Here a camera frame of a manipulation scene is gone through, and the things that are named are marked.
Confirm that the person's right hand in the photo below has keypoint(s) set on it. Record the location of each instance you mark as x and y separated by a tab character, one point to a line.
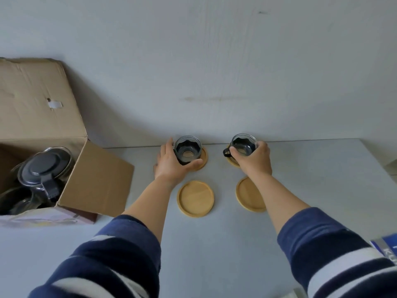
256	162

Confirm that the person's left hand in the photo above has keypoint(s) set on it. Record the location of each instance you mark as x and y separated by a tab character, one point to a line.
169	169

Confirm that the person's right thumb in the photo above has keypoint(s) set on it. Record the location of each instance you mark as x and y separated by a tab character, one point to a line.
236	154

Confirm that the person's left thumb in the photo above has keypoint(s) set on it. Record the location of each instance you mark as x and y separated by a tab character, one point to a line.
193	165

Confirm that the glass cup with black base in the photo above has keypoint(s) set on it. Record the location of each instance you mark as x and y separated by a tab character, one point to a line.
245	142
187	150

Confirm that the person's right forearm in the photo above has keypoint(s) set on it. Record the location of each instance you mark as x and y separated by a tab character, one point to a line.
310	242

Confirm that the person's left forearm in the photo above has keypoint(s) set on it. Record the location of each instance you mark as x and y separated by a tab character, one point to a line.
136	226

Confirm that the round bamboo coaster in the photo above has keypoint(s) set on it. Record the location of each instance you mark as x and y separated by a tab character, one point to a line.
195	199
248	197
232	161
203	159

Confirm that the glass teapot with black lid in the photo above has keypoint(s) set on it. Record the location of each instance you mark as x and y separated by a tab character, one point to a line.
43	170

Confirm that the brown cardboard box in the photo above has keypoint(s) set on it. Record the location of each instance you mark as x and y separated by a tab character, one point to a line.
37	114

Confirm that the blue and white box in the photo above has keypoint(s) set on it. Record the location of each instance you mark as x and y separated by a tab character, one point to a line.
386	246

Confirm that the clear glass pitcher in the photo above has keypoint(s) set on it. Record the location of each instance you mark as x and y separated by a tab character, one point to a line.
18	201

